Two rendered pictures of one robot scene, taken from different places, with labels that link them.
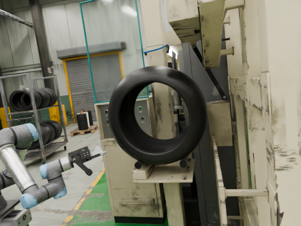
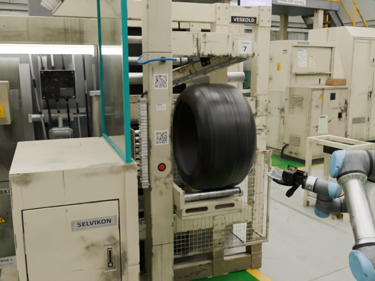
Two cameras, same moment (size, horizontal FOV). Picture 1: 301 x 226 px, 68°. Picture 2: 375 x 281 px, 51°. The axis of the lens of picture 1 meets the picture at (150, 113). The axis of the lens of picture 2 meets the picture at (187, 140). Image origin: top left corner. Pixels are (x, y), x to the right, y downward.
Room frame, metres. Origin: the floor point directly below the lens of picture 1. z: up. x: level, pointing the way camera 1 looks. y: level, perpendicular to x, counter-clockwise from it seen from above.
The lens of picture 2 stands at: (2.77, 1.70, 1.60)
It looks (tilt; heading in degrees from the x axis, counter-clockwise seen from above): 11 degrees down; 235
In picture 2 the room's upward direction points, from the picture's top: straight up
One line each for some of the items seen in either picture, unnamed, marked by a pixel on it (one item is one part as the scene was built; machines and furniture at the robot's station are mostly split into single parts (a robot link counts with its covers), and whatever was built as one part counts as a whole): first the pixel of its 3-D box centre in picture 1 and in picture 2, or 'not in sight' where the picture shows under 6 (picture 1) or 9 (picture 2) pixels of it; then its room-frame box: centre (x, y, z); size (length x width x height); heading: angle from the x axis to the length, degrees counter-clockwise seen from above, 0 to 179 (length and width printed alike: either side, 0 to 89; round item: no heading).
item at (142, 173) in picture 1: (146, 164); (210, 204); (1.50, 0.07, 0.84); 0.36 x 0.09 x 0.06; 165
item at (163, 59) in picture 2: (156, 51); (157, 58); (1.71, -0.11, 1.62); 0.19 x 0.19 x 0.06; 75
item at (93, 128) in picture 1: (84, 120); not in sight; (8.07, 2.43, 0.38); 1.20 x 0.80 x 0.76; 3
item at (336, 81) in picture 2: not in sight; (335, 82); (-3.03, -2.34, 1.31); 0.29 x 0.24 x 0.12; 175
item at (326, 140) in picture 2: not in sight; (336, 175); (-0.92, -0.78, 0.40); 0.60 x 0.35 x 0.80; 85
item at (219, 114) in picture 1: (219, 122); (146, 150); (1.58, -0.48, 1.05); 0.20 x 0.15 x 0.30; 165
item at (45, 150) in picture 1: (38, 117); not in sight; (5.06, 2.55, 0.96); 1.36 x 0.71 x 1.92; 175
